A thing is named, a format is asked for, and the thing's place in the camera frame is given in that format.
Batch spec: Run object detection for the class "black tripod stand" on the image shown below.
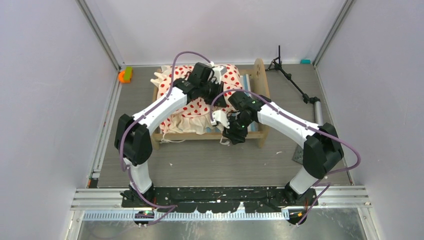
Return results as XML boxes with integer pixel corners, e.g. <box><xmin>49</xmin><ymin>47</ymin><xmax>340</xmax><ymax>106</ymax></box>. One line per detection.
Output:
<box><xmin>265</xmin><ymin>45</ymin><xmax>324</xmax><ymax>126</ymax></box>

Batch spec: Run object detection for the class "teal small block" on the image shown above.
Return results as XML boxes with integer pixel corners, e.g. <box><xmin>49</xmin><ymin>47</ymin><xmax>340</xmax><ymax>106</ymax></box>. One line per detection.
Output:
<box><xmin>300</xmin><ymin>59</ymin><xmax>312</xmax><ymax>65</ymax></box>

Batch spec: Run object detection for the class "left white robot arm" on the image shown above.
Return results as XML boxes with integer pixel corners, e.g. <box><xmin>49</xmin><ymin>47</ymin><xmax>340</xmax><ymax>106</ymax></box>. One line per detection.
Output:
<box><xmin>114</xmin><ymin>62</ymin><xmax>227</xmax><ymax>207</ymax></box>

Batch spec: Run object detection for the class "wooden pet bed frame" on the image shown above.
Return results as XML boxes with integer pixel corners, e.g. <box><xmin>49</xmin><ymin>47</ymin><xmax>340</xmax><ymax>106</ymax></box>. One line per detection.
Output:
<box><xmin>150</xmin><ymin>58</ymin><xmax>270</xmax><ymax>150</ymax></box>

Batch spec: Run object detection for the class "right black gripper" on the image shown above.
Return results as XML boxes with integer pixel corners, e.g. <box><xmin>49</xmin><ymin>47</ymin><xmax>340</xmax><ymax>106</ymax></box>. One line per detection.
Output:
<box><xmin>222</xmin><ymin>113</ymin><xmax>253</xmax><ymax>145</ymax></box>

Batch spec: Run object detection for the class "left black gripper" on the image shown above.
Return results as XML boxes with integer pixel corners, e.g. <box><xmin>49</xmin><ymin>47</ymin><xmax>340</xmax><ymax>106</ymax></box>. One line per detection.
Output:
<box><xmin>199</xmin><ymin>80</ymin><xmax>227</xmax><ymax>108</ymax></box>

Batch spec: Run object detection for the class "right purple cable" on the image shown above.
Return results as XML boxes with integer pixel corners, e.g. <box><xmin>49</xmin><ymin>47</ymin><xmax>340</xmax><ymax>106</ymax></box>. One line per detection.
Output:
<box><xmin>210</xmin><ymin>89</ymin><xmax>362</xmax><ymax>216</ymax></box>

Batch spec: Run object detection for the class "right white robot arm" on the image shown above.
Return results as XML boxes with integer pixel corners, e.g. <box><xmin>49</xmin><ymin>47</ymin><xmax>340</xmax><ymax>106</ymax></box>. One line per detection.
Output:
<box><xmin>210</xmin><ymin>89</ymin><xmax>344</xmax><ymax>205</ymax></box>

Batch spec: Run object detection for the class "strawberry print ruffled blanket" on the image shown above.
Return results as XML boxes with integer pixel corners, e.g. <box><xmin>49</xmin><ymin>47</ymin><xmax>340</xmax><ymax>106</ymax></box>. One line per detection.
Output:
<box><xmin>151</xmin><ymin>61</ymin><xmax>243</xmax><ymax>143</ymax></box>

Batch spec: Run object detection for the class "purple cable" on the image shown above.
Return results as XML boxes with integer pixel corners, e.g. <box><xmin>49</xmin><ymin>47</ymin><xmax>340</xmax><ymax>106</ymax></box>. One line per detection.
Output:
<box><xmin>118</xmin><ymin>51</ymin><xmax>213</xmax><ymax>213</ymax></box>
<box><xmin>210</xmin><ymin>89</ymin><xmax>362</xmax><ymax>216</ymax></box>

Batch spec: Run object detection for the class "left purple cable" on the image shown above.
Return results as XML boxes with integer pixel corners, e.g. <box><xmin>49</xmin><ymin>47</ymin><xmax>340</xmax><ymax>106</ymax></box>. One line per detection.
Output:
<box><xmin>118</xmin><ymin>51</ymin><xmax>213</xmax><ymax>213</ymax></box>

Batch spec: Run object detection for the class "orange green toy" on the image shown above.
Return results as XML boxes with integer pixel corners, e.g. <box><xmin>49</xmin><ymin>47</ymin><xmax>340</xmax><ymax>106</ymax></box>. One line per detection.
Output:
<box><xmin>118</xmin><ymin>66</ymin><xmax>133</xmax><ymax>84</ymax></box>

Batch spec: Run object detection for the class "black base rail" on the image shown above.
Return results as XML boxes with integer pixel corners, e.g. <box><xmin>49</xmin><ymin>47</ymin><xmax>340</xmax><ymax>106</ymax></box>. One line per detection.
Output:
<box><xmin>69</xmin><ymin>185</ymin><xmax>372</xmax><ymax>223</ymax></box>

